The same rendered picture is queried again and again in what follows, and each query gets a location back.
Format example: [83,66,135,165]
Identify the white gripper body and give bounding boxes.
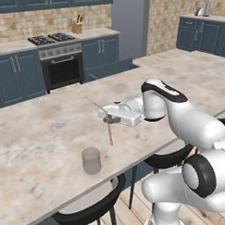
[96,103,144,129]

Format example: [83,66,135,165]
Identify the pink striped straw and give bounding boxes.
[92,101,114,147]

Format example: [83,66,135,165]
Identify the clear glass cup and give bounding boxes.
[81,145,103,176]

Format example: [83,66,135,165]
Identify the blue open drawer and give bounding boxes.
[86,56,141,83]

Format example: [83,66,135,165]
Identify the black stool with grey seat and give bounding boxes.
[125,144,200,211]
[48,173,130,225]

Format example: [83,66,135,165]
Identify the blue lower cupboard run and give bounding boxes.
[0,48,49,110]
[81,33,122,83]

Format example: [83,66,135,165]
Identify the steel stove with oven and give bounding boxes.
[27,31,85,94]

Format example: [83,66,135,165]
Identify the grey fridge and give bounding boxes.
[109,0,154,61]

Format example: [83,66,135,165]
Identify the wooden knife block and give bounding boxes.
[70,14,84,35]

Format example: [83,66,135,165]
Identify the blue corner cupboard run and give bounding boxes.
[174,14,225,61]

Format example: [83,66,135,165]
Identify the grey dish rack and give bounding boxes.
[193,1,212,18]

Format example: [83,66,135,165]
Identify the blue upper cupboards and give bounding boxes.
[0,0,115,15]

